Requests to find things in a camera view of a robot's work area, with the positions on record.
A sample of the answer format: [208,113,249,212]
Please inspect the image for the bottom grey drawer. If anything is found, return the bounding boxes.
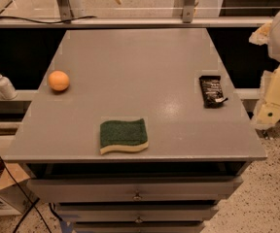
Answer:
[73,222,204,233]

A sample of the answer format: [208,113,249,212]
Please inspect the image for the white pump bottle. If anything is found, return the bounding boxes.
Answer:
[0,74,18,100]

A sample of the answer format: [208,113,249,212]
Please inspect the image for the black cable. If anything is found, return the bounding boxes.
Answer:
[0,95,53,233]

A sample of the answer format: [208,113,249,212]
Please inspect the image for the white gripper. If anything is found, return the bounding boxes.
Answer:
[249,11,280,130]

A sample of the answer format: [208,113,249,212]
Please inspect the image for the top grey drawer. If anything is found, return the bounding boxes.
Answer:
[27,177,243,203]

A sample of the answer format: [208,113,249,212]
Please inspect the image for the orange ball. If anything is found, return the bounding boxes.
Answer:
[48,71,70,91]

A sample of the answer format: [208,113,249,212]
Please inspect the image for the grey drawer cabinet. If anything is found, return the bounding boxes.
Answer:
[4,28,268,233]

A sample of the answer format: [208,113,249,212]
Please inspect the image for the metal bracket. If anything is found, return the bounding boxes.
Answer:
[56,0,73,20]
[182,0,195,23]

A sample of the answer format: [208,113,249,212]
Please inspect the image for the black snack bar wrapper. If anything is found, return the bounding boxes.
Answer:
[199,76,227,109]

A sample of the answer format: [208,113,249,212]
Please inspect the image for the cardboard box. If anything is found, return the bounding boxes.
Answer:
[0,163,30,216]

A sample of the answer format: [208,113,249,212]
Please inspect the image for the left metal bracket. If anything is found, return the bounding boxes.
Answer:
[56,0,73,20]

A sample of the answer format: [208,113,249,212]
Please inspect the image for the grey drawer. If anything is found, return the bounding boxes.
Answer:
[56,203,218,223]
[73,222,204,233]
[27,177,243,203]

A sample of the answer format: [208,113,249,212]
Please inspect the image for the green and yellow sponge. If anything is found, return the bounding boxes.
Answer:
[100,118,149,154]

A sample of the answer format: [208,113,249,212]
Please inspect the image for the middle grey drawer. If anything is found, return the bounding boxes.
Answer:
[56,203,218,223]

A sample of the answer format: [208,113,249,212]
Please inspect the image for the right metal bracket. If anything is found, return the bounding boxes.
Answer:
[182,0,195,23]

